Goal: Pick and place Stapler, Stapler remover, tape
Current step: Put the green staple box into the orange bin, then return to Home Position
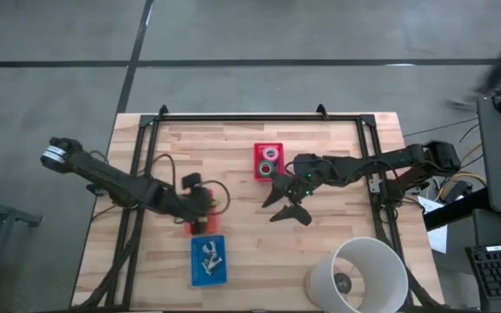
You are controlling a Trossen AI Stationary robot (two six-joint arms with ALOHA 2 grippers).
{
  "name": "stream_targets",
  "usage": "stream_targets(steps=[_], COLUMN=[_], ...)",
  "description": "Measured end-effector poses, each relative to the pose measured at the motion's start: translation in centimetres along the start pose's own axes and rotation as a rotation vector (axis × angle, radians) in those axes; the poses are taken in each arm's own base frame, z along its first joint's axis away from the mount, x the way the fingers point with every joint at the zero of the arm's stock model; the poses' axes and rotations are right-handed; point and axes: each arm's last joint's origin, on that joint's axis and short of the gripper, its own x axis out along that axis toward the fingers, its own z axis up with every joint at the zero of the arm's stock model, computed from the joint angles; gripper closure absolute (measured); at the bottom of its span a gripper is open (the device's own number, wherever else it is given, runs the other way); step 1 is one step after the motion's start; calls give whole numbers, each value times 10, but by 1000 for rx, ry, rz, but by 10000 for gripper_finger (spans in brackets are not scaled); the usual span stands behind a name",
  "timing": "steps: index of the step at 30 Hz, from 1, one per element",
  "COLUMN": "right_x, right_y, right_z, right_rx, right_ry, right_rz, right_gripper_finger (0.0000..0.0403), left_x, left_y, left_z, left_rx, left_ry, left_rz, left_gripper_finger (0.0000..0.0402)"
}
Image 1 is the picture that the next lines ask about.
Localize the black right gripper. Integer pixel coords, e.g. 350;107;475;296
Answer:
262;171;315;227

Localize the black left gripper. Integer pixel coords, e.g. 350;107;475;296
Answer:
167;190;216;236

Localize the green tape roll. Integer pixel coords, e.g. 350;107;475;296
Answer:
257;159;276;176

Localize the orange plastic basket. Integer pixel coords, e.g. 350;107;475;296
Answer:
184;187;222;238

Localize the red plastic basket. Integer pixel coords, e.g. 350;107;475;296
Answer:
253;142;285;182

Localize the white paper sheet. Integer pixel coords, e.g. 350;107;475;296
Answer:
416;194;450;255

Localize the black power adapter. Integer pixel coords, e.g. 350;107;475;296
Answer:
444;180;474;204

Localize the grey metal stand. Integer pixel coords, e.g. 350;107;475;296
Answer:
0;173;43;313

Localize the grey side table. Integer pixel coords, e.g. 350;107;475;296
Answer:
423;84;501;231

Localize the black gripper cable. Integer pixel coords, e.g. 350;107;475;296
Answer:
206;179;232;217

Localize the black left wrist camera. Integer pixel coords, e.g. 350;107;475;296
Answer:
182;172;203;191

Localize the black table frame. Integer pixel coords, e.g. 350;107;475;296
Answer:
102;103;443;312

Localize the yellow cable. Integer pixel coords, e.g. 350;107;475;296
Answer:
458;125;489;183

